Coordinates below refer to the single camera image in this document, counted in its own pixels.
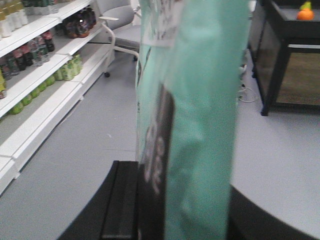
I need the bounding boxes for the teal goji berry pouch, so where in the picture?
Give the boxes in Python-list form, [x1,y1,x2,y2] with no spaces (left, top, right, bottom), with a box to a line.
[136,0,249,240]

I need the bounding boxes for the orange fruit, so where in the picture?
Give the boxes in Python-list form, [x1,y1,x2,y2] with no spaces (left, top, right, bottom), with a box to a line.
[296,8,314,21]

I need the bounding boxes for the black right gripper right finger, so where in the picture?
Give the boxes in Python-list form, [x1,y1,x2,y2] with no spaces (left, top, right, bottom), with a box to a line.
[226,187,317,240]

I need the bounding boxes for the white office chair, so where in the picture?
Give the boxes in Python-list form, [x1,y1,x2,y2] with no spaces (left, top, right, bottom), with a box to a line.
[96,0,141,78]

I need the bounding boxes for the black side table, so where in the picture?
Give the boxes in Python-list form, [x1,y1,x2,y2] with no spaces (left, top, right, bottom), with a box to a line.
[247,0,320,116]

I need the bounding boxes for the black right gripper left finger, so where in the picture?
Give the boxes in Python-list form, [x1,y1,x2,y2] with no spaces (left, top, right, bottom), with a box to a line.
[58,160,139,240]

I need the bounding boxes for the white store shelf unit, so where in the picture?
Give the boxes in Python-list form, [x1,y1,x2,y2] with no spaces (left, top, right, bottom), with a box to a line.
[0,0,116,196]

